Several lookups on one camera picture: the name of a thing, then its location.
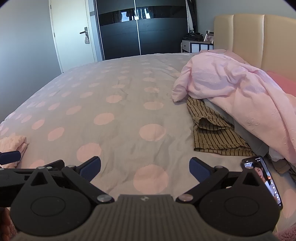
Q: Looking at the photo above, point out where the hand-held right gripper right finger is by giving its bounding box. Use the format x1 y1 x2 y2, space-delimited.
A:
176 157 266 204

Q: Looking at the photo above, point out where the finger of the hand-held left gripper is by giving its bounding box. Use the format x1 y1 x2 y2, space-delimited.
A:
0 151 22 165
23 159 65 177

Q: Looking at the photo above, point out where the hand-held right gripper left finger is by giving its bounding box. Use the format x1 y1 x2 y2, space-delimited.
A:
25 156 115 204

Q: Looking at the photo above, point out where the brown striped shirt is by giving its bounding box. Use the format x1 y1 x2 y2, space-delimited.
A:
186 96 256 156

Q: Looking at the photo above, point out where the light pink dress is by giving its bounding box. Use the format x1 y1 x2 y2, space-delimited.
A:
171 49 296 167

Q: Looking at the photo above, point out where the peach folded cloth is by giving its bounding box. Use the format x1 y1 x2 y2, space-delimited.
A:
0 135 28 168

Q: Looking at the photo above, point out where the black smartphone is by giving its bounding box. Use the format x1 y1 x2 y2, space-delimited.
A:
240 156 284 211

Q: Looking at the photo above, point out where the grey pink-dotted bed cover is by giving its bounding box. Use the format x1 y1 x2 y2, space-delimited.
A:
0 52 296 234

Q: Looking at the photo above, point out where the tan cloth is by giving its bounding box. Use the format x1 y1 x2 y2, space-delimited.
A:
273 160 296 181

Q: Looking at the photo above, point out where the pink fluffy cloth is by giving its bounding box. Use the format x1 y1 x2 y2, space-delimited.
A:
276 225 296 241

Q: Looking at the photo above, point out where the plain pink pillow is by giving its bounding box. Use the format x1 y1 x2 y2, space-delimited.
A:
266 71 296 97

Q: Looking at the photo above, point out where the white nightstand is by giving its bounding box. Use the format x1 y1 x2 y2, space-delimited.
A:
180 40 214 54

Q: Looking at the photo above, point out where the black bag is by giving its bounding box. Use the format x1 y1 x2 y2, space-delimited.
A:
183 32 204 42

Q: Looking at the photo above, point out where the white door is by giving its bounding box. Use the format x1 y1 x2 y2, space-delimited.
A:
48 0 97 73

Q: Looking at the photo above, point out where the beige padded headboard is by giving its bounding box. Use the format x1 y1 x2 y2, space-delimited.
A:
213 13 296 80

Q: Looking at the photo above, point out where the black sliding wardrobe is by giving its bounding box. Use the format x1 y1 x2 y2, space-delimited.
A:
94 0 197 62

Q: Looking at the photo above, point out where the photo frame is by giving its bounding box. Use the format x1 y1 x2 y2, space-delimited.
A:
203 32 215 44

